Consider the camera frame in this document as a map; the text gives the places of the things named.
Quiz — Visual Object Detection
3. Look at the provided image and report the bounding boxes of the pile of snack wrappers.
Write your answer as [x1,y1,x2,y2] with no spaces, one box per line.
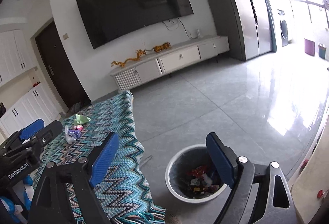
[184,166,223,192]

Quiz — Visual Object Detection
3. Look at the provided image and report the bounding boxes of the purple bin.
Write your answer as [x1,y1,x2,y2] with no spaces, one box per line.
[304,38,315,57]

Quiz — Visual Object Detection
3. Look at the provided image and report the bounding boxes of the white television cabinet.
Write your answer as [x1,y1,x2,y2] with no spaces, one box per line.
[110,36,229,92]

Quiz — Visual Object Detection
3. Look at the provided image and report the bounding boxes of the golden dragon figurine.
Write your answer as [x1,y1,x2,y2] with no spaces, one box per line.
[111,49,147,68]

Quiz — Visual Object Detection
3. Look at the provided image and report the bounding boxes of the television cables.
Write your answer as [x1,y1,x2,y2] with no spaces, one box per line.
[162,17,197,38]

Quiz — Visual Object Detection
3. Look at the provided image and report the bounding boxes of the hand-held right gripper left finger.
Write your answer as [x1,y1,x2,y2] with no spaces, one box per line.
[27,132,120,224]

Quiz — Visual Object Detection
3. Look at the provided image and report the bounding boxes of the black wall television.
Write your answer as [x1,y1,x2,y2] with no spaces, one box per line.
[76,0,194,50]

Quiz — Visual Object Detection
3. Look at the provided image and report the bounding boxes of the white lower cabinet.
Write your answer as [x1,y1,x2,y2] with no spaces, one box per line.
[0,83,61,137]

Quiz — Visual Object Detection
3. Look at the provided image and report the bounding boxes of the white upper cabinet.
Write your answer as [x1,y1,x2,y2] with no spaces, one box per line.
[0,29,34,87]

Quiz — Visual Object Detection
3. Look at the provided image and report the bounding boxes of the cream side cabinet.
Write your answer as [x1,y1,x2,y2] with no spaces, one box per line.
[290,134,329,224]

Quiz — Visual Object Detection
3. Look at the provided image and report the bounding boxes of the teal bin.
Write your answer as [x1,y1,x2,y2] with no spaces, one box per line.
[318,44,329,59]

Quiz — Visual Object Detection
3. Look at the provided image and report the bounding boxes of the blue white plush toy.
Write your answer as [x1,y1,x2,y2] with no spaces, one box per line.
[0,175,34,223]

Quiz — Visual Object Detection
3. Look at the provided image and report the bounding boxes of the golden tiger figurine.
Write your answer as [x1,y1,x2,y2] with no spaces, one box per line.
[153,43,172,53]

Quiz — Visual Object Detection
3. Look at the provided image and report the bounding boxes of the zigzag knitted blanket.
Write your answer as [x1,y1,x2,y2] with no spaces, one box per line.
[15,90,167,224]

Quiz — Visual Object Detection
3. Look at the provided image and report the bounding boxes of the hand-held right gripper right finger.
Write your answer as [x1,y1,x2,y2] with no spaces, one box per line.
[206,132,296,224]

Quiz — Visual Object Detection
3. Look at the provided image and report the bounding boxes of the washing machine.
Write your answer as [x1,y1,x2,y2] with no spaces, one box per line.
[277,9,290,47]

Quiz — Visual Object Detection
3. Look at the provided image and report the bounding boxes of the white round waste bin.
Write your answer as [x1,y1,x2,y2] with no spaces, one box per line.
[165,144,229,201]

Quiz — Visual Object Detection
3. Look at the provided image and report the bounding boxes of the clear plastic wrapper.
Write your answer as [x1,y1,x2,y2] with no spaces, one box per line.
[64,125,78,144]

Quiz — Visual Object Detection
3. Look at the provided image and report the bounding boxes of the balcony window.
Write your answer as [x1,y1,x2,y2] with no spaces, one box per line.
[288,0,329,32]

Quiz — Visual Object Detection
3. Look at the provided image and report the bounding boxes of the grey double-door refrigerator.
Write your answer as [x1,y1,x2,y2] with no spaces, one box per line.
[195,0,273,61]

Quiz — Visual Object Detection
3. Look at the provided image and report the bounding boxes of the dark brown door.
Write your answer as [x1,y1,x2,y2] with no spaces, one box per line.
[35,21,91,109]

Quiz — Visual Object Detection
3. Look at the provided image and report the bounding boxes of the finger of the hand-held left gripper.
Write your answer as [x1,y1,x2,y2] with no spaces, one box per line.
[26,121,63,161]
[5,119,45,148]

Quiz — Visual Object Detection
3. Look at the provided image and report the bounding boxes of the green paper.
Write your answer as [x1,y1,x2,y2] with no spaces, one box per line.
[74,114,91,125]

